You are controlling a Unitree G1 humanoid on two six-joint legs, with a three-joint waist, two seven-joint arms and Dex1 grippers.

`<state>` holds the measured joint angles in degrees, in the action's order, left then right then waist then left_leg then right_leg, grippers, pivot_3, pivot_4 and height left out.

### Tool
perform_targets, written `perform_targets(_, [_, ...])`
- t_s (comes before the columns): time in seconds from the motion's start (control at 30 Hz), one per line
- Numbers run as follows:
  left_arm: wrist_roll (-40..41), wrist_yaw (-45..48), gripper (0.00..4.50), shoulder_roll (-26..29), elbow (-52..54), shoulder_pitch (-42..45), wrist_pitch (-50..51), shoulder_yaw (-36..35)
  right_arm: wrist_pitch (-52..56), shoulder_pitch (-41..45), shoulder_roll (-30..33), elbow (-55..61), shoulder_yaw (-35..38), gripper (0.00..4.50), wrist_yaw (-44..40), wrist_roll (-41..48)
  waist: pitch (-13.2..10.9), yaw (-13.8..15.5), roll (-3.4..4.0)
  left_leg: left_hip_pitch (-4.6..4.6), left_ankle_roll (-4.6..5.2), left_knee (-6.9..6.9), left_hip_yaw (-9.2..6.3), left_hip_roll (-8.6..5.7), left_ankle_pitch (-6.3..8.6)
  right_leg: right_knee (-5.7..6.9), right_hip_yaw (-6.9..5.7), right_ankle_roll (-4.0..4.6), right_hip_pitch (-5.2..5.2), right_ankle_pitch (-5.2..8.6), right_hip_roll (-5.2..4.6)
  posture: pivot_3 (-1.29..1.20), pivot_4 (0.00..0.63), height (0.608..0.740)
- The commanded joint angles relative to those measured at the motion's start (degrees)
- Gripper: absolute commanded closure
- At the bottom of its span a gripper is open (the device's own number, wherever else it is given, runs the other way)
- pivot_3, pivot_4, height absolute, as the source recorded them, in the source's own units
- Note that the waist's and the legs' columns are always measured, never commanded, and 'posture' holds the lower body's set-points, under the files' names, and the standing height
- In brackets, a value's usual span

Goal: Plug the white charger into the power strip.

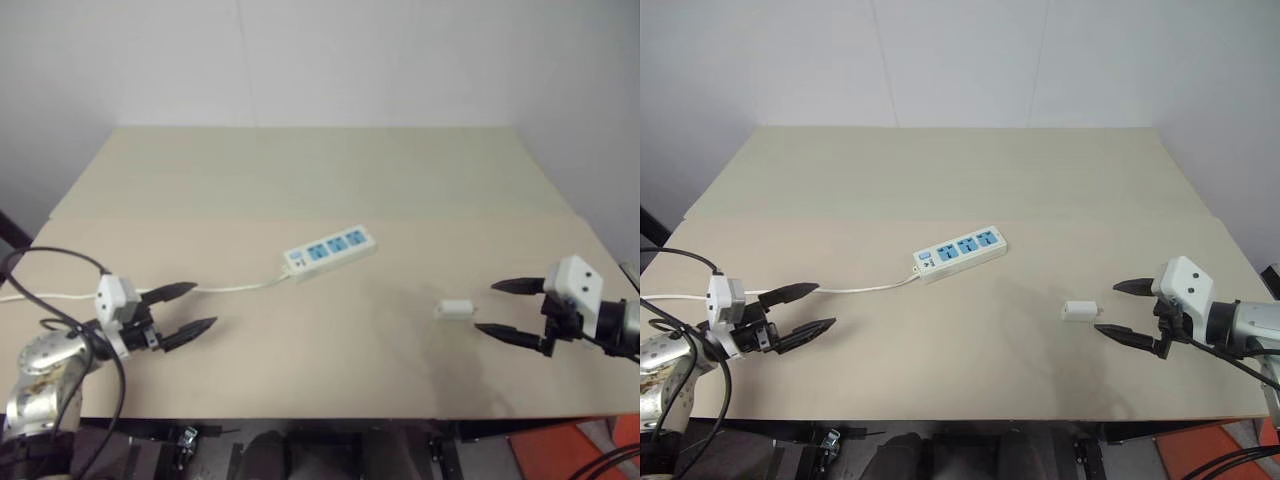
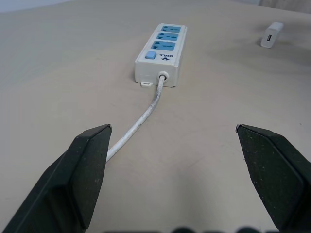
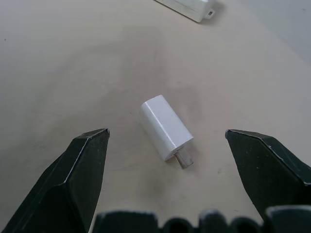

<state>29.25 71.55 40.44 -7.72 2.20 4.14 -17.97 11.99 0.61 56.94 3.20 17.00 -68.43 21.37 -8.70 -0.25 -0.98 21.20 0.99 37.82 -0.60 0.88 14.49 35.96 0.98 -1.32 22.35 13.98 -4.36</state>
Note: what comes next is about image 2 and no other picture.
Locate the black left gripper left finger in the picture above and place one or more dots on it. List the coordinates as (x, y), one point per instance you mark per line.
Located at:
(73, 179)

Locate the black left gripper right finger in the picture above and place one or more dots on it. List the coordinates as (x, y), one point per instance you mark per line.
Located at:
(274, 174)

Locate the white power strip blue sockets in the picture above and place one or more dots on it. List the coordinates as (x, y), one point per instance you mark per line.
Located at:
(162, 54)

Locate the white USB charger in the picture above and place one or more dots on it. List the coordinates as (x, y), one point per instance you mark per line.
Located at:
(271, 35)

